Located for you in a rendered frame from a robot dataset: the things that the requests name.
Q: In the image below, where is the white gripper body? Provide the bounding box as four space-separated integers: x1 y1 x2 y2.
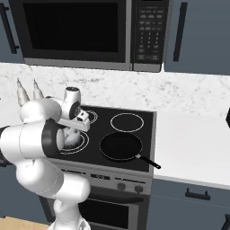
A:
57 118 91 133

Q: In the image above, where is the black glass hob stove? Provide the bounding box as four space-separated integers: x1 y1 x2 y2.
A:
39 104 158 230

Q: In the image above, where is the black frying pan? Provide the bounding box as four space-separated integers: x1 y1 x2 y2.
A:
99 131 163 171

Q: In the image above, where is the blue-grey base cupboard door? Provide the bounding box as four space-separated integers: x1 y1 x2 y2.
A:
146 194 230 230
0 164 49 225

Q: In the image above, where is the black microwave door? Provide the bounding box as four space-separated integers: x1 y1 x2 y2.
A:
8 0 133 71

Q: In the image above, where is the black oven door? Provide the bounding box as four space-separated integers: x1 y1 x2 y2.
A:
39 185 151 230

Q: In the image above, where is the black and steel microwave oven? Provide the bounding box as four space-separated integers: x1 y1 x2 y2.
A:
8 0 173 73

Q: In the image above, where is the blue-grey drawer front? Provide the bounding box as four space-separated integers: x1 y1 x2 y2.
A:
148 178 230 210

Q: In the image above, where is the black oven door handle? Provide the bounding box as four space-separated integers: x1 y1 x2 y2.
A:
89 192 145 205

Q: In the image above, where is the blue-grey wall cupboard door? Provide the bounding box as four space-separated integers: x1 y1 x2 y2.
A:
164 0 230 76
0 0 25 65

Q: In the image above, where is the black drawer handle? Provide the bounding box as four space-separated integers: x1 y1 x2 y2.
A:
184 188 212 201

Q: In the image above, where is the black base cupboard handle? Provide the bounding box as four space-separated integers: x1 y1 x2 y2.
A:
219 213 230 230

